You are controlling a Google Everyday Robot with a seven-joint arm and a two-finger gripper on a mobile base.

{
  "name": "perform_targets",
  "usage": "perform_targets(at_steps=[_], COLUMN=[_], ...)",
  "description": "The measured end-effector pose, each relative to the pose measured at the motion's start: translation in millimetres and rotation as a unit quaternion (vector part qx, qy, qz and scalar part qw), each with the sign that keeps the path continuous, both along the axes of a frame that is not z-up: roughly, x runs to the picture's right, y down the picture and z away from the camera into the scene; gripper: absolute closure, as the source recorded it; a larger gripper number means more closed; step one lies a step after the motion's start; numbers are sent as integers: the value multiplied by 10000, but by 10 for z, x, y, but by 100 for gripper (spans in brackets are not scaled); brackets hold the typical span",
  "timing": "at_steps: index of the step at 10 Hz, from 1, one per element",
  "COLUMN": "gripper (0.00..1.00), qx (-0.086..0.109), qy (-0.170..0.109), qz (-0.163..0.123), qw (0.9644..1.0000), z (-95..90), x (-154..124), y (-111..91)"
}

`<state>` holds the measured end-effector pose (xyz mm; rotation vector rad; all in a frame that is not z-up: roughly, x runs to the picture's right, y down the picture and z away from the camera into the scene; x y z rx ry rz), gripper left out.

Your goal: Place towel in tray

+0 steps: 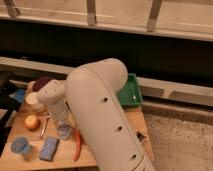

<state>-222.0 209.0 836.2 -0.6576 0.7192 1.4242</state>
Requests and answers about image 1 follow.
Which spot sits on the white paper cup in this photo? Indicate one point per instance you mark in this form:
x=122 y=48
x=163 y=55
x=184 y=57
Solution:
x=31 y=99

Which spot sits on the purple bowl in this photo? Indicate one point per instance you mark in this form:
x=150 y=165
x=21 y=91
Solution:
x=40 y=83

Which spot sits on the red yellow apple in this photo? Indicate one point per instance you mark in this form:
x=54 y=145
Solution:
x=32 y=122

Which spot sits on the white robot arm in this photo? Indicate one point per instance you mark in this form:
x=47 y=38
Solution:
x=90 y=92

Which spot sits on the green plastic tray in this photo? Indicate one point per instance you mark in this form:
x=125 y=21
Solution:
x=130 y=95

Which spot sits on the black binder clip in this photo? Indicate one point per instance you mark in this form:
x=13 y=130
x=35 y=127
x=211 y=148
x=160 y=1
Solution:
x=140 y=136

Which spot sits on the light blue grey towel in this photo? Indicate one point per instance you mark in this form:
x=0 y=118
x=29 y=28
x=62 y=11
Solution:
x=64 y=130

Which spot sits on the blue sponge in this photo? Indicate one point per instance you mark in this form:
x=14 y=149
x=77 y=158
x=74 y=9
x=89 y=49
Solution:
x=49 y=149

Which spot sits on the orange carrot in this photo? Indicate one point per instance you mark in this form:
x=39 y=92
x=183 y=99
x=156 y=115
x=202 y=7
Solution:
x=78 y=145

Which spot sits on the wooden table board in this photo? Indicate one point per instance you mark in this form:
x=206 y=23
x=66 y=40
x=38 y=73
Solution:
x=63 y=158

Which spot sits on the black side stand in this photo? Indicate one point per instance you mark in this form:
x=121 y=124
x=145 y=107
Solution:
x=8 y=103

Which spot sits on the blue cloth at edge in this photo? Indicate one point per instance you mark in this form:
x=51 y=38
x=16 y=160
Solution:
x=19 y=95

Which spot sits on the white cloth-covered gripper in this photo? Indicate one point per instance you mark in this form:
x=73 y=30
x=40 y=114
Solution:
x=61 y=113

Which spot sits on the metal butter knife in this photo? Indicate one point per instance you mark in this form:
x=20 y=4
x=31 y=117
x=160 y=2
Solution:
x=44 y=126

